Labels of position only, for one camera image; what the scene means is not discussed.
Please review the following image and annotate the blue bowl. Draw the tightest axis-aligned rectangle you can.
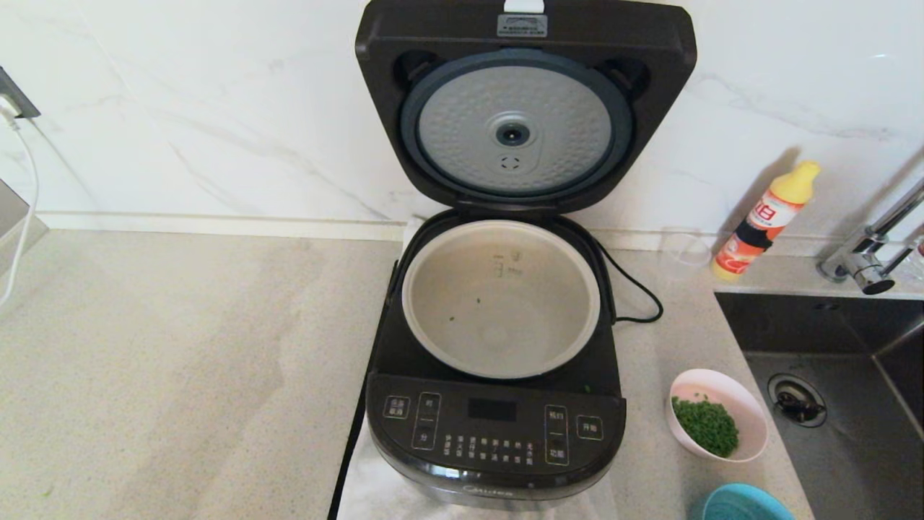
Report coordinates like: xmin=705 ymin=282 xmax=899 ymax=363
xmin=697 ymin=483 xmax=796 ymax=520

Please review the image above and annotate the pink bowl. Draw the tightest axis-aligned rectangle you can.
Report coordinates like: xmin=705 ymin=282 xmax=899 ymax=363
xmin=668 ymin=368 xmax=770 ymax=463

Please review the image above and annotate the beige inner pot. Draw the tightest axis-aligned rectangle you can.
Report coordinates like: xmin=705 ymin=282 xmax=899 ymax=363
xmin=401 ymin=220 xmax=601 ymax=381

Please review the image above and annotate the black power cord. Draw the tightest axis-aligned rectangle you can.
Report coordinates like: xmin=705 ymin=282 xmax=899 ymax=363
xmin=592 ymin=238 xmax=665 ymax=324

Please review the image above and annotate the yellow orange detergent bottle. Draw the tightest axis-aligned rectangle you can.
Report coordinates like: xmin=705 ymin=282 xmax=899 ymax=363
xmin=711 ymin=160 xmax=822 ymax=282

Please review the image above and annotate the dark grey rice cooker body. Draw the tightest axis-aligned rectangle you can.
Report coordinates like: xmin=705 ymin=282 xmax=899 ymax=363
xmin=365 ymin=209 xmax=627 ymax=506

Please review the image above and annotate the stainless steel sink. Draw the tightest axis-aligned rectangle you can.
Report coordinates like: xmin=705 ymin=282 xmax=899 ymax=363
xmin=715 ymin=291 xmax=924 ymax=520

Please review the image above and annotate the white wall cable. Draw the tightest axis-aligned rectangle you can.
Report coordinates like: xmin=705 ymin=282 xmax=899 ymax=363
xmin=0 ymin=108 xmax=38 ymax=304

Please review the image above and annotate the grey flat panel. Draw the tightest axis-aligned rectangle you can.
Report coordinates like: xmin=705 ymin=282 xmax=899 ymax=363
xmin=0 ymin=179 xmax=50 ymax=279

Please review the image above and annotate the chrome faucet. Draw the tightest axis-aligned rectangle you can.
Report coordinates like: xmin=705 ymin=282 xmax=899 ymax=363
xmin=816 ymin=179 xmax=924 ymax=295

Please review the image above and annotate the clear plastic cup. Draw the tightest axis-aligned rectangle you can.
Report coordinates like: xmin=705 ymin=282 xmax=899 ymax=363
xmin=658 ymin=227 xmax=714 ymax=279

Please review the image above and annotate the dark wall socket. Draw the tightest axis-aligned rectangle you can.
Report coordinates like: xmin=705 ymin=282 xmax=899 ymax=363
xmin=0 ymin=66 xmax=40 ymax=120

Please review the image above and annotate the metal sink drain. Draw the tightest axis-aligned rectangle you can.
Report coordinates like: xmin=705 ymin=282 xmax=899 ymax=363
xmin=767 ymin=373 xmax=828 ymax=428

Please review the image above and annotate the dark grey rice cooker lid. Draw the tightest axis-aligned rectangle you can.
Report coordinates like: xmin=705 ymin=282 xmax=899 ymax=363
xmin=354 ymin=0 xmax=698 ymax=215

